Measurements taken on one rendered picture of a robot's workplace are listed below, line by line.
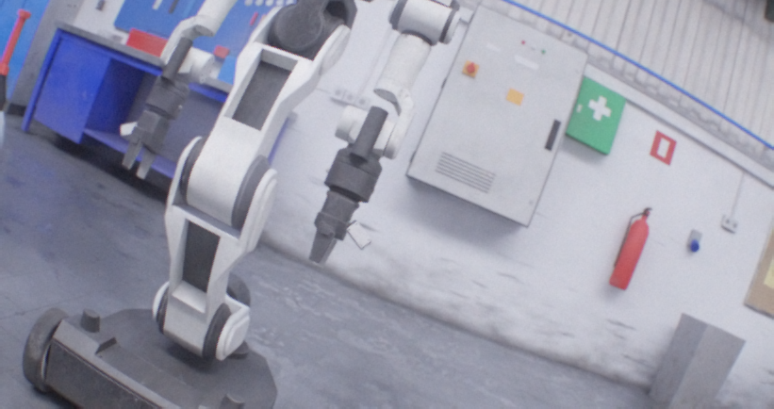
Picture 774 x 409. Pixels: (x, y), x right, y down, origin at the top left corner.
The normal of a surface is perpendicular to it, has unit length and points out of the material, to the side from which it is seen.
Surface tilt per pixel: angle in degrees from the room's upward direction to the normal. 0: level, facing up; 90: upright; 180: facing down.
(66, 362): 90
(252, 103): 80
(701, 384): 93
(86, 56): 90
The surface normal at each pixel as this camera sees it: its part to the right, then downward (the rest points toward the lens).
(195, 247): -0.21, 0.48
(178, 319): -0.12, 0.27
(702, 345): 0.02, 0.09
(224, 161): 0.15, -0.36
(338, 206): 0.06, -0.16
